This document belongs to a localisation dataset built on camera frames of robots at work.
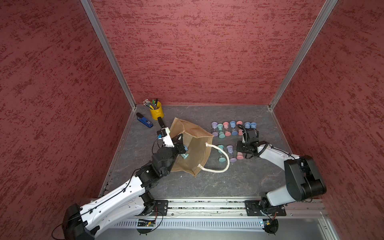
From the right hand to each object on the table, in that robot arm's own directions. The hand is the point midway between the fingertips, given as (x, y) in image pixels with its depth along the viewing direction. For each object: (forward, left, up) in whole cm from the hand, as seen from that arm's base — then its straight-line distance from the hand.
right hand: (238, 149), depth 94 cm
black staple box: (+24, +53, +1) cm, 58 cm away
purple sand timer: (+20, +14, 0) cm, 24 cm away
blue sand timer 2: (+19, -11, 0) cm, 22 cm away
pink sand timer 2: (-6, 0, +1) cm, 6 cm away
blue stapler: (+25, +65, +2) cm, 70 cm away
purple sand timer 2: (-3, +4, -1) cm, 5 cm away
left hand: (-5, +34, +23) cm, 41 cm away
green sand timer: (+11, +10, 0) cm, 14 cm away
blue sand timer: (+19, 0, +1) cm, 19 cm away
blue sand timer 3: (+19, -15, 0) cm, 24 cm away
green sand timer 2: (-7, +12, +1) cm, 14 cm away
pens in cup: (+30, +58, +12) cm, 66 cm away
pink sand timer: (+12, +5, +1) cm, 13 cm away
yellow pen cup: (+28, +54, +6) cm, 62 cm away
